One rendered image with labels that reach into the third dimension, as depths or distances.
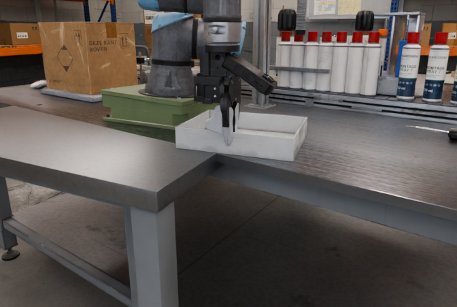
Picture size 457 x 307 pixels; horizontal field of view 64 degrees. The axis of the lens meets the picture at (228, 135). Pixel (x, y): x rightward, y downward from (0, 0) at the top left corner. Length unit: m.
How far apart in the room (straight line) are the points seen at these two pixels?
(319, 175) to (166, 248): 0.32
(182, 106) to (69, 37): 0.71
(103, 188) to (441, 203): 0.57
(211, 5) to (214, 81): 0.14
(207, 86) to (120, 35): 0.87
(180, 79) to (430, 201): 0.69
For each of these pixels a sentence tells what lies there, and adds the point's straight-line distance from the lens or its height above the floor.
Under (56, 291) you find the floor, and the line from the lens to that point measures 1.88.
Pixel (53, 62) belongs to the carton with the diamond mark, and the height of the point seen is 0.96.
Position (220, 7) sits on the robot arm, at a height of 1.13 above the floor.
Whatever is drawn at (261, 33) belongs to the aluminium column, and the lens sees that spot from 1.26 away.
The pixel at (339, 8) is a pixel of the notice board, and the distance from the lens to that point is 5.66.
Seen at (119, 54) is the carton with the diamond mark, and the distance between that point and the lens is 1.57.
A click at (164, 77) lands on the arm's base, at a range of 1.04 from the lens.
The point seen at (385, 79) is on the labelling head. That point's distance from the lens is 1.32.
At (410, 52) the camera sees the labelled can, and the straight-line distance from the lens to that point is 1.25.
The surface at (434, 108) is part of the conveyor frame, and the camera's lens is 1.23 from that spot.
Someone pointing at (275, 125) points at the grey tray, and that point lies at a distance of 0.96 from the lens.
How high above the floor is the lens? 1.09
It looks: 16 degrees down
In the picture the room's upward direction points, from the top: straight up
